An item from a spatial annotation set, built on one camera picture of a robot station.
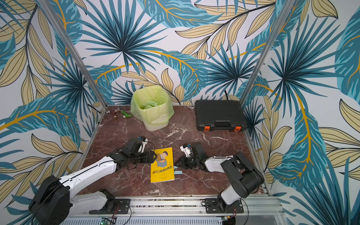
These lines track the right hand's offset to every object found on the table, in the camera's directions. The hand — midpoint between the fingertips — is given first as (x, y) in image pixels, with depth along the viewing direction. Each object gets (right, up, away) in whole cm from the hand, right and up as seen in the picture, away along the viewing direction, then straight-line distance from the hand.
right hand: (174, 164), depth 85 cm
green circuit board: (-35, -25, -14) cm, 45 cm away
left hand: (-14, +4, -1) cm, 15 cm away
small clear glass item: (-54, +33, +29) cm, 70 cm away
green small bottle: (-39, +31, +26) cm, 56 cm away
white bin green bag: (-17, +38, +19) cm, 46 cm away
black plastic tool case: (+33, +30, +19) cm, 49 cm away
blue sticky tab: (+2, -5, 0) cm, 5 cm away
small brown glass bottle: (-47, +29, +25) cm, 61 cm away
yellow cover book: (-7, -3, +1) cm, 8 cm away
